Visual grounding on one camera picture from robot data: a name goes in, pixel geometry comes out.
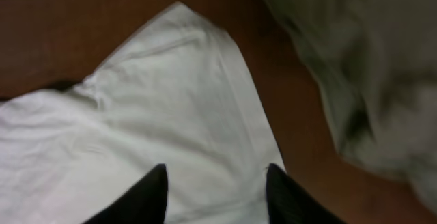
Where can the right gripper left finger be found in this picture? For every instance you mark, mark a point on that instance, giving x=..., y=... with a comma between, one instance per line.
x=144, y=203

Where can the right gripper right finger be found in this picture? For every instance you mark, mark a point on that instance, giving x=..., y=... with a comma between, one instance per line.
x=289, y=203

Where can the white t-shirt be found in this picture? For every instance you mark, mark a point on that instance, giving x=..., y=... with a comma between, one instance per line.
x=178, y=92

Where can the grey garment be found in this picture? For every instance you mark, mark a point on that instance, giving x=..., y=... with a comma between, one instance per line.
x=375, y=64

